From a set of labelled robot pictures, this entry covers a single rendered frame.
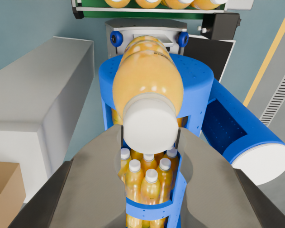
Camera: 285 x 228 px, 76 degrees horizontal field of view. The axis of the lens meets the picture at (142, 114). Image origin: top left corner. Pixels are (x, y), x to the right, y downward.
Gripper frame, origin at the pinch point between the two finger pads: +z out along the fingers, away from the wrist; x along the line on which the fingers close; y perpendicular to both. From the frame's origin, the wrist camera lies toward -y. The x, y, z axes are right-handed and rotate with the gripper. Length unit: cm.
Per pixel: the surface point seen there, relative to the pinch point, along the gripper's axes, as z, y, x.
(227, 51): 137, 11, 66
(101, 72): 30.4, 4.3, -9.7
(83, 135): 151, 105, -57
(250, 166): 50, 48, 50
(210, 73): 31.5, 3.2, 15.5
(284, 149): 50, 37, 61
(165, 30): 50, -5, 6
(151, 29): 51, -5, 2
